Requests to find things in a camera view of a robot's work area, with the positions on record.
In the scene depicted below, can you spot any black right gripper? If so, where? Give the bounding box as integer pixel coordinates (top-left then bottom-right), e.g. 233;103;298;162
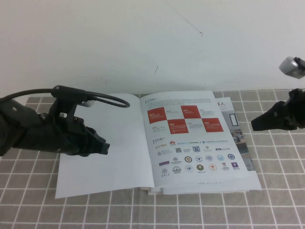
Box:
251;88;305;131

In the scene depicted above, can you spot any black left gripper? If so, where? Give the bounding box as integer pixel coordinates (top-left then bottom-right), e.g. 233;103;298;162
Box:
30;116;111;157

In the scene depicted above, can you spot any white product brochure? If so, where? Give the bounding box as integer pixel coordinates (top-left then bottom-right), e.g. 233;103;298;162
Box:
54;90;250;199

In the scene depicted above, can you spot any brochure with photo cover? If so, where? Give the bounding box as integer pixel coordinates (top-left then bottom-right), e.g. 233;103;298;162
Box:
154;96;262;192

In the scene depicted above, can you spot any grey white checkered tablecloth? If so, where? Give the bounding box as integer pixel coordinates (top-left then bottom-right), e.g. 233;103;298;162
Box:
0;89;305;229

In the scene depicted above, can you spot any thin white booklet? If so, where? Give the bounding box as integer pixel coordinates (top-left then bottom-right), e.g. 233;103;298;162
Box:
148;187;250;196

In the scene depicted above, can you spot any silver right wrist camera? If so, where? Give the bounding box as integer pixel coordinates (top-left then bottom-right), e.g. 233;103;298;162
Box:
278;56;305;80

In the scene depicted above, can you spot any black left camera bracket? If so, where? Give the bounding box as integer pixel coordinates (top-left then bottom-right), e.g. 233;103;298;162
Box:
51;85;96;125

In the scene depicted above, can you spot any black camera bracket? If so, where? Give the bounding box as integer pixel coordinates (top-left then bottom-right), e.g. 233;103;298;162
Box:
293;56;305;71
51;85;96;125

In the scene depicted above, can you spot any black right camera bracket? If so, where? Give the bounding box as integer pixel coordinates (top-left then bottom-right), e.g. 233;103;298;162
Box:
293;56;305;71

